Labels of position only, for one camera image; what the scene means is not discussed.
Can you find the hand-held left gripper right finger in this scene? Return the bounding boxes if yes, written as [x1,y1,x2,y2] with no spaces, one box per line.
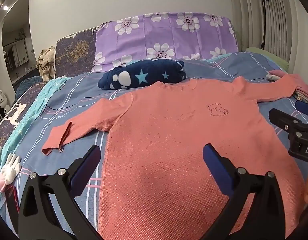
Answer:
[202,144,287,240]

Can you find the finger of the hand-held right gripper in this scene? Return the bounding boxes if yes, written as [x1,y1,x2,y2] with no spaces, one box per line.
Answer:
[269,108,308,137]
[295,101,308,117]

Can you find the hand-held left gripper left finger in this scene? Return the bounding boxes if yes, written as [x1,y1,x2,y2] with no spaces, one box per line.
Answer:
[18,144,102,240]

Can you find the coral pink long-sleeve shirt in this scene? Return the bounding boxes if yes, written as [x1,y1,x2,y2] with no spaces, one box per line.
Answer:
[41,76,308,240]

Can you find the stack of folded clothes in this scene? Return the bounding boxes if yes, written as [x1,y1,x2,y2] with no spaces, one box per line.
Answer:
[291,74,308,104]

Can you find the blue-grey plaid bedsheet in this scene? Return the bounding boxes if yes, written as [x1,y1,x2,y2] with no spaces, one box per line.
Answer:
[0,51,308,240]

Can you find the white knit gloves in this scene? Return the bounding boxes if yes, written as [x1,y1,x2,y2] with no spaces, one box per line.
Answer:
[0,154,21,183]

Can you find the teal bordered unicorn print blanket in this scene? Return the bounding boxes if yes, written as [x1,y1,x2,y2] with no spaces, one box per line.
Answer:
[0,77,73,160]

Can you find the red flat object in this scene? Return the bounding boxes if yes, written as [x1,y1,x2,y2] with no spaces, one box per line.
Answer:
[4,185,19,220]

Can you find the white pleated curtain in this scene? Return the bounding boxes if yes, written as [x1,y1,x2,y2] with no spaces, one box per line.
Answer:
[229,0,304,65]

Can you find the dark teal fleece throw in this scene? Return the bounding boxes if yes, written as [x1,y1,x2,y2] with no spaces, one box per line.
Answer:
[15,76,43,100]

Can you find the white cat figurine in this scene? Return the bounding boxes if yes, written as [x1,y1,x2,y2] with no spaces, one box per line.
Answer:
[0,90,11,114]

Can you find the beige knit garment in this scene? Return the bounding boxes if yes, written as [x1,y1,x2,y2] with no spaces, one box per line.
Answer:
[36,46,56,82]

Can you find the dark tree print cushion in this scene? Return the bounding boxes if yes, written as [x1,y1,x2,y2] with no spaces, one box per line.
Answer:
[54,21,114,79]

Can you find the navy star print blanket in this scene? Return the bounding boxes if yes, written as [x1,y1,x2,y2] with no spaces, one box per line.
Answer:
[98,58,187,90]

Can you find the white cabinet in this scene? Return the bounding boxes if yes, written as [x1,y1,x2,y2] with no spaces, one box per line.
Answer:
[11,42,28,68]

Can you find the purple flowered pillow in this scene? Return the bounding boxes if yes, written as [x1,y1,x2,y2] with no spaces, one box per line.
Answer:
[91,12,238,72]

